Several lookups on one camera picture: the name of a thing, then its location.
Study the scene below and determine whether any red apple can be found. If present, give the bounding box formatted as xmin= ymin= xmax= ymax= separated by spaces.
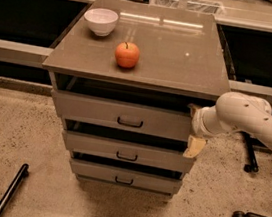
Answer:
xmin=114 ymin=42 xmax=140 ymax=69

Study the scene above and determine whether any grey drawer cabinet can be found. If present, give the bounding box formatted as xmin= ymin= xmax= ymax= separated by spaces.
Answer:
xmin=25 ymin=0 xmax=246 ymax=207

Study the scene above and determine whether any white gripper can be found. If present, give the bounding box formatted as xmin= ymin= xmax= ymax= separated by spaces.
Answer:
xmin=183 ymin=103 xmax=212 ymax=159

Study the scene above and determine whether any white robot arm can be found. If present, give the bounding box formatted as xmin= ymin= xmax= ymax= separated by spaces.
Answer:
xmin=183 ymin=92 xmax=272 ymax=158

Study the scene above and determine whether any white bowl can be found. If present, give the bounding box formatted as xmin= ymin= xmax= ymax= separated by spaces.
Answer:
xmin=83 ymin=8 xmax=119 ymax=36

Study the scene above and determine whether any grey top drawer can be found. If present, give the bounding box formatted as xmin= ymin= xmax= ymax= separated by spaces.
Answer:
xmin=51 ymin=90 xmax=191 ymax=141

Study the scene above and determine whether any grey middle drawer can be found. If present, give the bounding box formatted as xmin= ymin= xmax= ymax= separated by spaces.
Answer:
xmin=62 ymin=130 xmax=194 ymax=173

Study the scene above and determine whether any grey bottom drawer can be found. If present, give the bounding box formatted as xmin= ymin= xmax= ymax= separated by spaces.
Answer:
xmin=70 ymin=158 xmax=182 ymax=195

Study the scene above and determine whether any grey drawer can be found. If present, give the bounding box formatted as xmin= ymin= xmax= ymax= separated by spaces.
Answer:
xmin=62 ymin=130 xmax=194 ymax=173
xmin=51 ymin=90 xmax=191 ymax=141
xmin=70 ymin=158 xmax=182 ymax=195

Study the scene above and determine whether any black chair base leg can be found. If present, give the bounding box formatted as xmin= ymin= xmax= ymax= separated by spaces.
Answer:
xmin=242 ymin=133 xmax=259 ymax=173

